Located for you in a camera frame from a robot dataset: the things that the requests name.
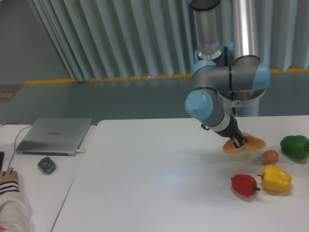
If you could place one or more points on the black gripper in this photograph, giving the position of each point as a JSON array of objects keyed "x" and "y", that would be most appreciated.
[{"x": 228, "y": 127}]

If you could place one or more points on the orange triangular bread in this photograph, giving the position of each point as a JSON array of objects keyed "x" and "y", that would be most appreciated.
[{"x": 252, "y": 143}]

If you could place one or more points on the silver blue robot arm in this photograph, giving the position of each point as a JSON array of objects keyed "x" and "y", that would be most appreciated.
[{"x": 246, "y": 73}]

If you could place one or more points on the cream striped sleeve forearm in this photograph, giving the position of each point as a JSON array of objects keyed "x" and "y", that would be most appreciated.
[{"x": 14, "y": 212}]

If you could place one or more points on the person's hand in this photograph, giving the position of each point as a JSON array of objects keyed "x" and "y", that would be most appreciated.
[{"x": 10, "y": 175}]

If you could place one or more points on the brown egg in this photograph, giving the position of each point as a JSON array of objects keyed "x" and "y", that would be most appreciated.
[{"x": 269, "y": 157}]

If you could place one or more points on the red bell pepper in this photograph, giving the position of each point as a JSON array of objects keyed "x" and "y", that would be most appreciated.
[{"x": 244, "y": 184}]

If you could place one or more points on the yellow bell pepper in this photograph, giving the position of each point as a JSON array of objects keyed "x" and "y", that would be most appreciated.
[{"x": 275, "y": 179}]

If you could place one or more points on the green bell pepper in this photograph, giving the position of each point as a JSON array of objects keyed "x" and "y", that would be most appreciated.
[{"x": 295, "y": 146}]

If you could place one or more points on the folded grey partition screen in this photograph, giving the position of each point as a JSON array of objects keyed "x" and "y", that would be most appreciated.
[{"x": 143, "y": 39}]

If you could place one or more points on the silver laptop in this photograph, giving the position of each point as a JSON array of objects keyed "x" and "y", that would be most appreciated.
[{"x": 55, "y": 136}]

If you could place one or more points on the black phone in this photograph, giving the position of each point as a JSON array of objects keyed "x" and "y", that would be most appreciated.
[{"x": 1, "y": 159}]

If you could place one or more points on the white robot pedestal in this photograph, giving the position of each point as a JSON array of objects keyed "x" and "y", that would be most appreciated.
[{"x": 241, "y": 103}]

